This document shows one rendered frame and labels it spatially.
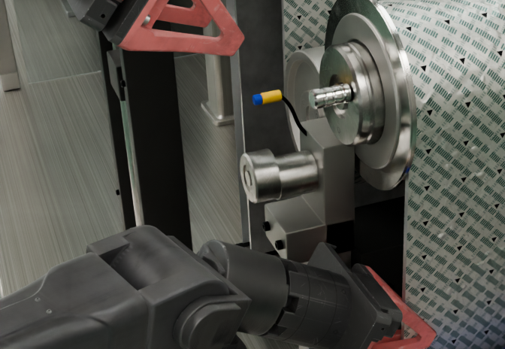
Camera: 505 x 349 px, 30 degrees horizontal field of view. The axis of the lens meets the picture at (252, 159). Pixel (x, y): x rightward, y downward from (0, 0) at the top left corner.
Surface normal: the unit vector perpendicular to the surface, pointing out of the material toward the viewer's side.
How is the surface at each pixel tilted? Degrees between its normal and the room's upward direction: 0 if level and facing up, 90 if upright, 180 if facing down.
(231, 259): 40
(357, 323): 59
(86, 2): 50
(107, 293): 12
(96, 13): 89
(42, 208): 0
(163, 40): 103
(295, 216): 0
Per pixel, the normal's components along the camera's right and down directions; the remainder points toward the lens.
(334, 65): -0.94, 0.20
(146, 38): 0.57, 0.54
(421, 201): 0.32, 0.43
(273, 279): 0.54, -0.38
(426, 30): 0.13, -0.51
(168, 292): 0.15, -0.84
